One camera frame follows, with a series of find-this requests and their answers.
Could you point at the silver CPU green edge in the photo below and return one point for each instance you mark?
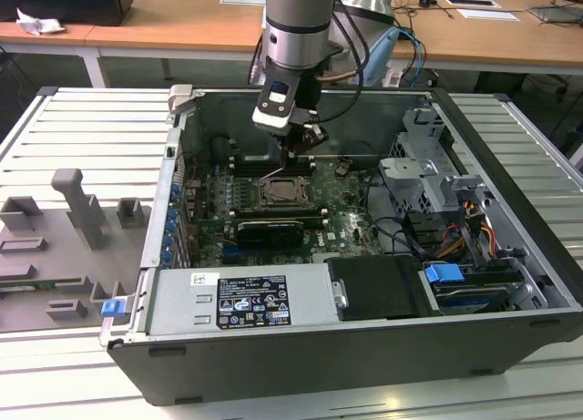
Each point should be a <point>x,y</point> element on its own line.
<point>282,191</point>

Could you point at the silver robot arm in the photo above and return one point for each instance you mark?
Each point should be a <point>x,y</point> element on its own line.
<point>296,23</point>

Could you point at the black RAM slot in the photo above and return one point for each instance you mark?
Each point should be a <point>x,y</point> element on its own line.
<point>246,167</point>
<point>246,173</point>
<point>255,212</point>
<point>246,156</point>
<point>246,162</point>
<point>273,220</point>

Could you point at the CPU socket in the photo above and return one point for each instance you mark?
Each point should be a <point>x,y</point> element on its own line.
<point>314,207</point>

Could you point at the round coin battery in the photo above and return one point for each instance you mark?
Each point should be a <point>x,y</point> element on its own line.
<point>341,168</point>

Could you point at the green motherboard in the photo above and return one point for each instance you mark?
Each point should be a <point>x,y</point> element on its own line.
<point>346,228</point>

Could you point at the black graphics card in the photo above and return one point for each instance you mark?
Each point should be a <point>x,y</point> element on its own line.
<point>268,234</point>

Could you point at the pale blue teach pendant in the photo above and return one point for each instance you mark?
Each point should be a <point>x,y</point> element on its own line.
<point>382,51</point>

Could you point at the grey case latch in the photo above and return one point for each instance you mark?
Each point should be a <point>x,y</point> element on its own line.
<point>180,99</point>

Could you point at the metal disk cage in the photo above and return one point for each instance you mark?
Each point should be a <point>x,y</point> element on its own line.
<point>423,183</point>

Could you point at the black plastic shroud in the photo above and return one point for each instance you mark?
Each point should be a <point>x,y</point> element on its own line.
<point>373,288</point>

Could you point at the blue disk carrier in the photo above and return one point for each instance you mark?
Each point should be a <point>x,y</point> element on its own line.
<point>442,273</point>

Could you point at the black office chair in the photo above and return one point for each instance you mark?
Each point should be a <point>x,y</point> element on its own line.
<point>501,85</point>

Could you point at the grey power supply unit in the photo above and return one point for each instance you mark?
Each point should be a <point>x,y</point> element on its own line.
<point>182,301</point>

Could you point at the hard disk drive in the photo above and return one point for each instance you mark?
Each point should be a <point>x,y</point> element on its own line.
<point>473,297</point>

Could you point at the black PC case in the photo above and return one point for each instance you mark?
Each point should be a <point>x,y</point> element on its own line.
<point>319,370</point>

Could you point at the large black box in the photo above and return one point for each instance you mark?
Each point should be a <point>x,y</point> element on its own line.
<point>68,1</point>

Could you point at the grey parts rack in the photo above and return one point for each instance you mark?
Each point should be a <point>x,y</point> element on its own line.
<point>54,256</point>

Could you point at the crumpled white paper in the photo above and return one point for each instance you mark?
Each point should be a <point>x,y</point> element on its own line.
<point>38,23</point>

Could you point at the green RAM stick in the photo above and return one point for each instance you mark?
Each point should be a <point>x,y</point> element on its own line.
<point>27,283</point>

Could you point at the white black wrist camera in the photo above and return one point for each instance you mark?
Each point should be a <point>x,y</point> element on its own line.
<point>275,103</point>

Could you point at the wooden desk white frame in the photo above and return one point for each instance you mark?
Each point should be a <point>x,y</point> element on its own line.
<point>41,39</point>
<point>182,23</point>
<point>478,37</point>

